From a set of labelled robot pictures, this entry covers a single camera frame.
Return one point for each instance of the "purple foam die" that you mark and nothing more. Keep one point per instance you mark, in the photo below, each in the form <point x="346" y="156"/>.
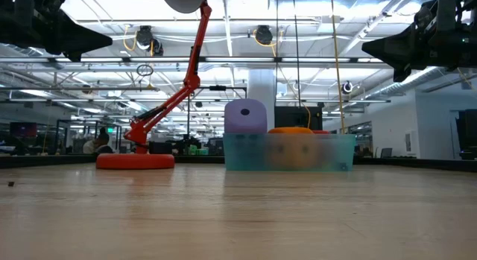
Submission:
<point x="253" y="120"/>

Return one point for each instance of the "black aluminium rig frame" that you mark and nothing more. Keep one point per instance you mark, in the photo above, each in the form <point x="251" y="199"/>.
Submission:
<point x="37" y="161"/>

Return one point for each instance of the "teal translucent plastic tray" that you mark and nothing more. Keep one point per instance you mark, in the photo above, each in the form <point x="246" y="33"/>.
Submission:
<point x="242" y="155"/>

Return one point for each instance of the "dark computer monitor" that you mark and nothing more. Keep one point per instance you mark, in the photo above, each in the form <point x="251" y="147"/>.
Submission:
<point x="23" y="129"/>

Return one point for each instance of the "person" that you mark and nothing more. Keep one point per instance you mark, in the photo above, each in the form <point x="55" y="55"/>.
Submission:
<point x="98" y="144"/>

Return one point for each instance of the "red desk lamp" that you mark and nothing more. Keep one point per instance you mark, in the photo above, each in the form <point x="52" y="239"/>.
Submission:
<point x="134" y="161"/>

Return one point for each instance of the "white building column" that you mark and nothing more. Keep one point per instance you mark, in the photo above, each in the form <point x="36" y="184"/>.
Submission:
<point x="261" y="85"/>

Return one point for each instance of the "black mesh computer case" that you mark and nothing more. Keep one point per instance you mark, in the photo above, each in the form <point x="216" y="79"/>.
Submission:
<point x="294" y="116"/>

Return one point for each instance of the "orange foam die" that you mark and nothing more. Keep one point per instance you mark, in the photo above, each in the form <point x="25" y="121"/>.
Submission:
<point x="290" y="130"/>

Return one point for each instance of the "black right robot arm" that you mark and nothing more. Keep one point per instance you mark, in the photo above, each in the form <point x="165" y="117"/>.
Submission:
<point x="470" y="25"/>

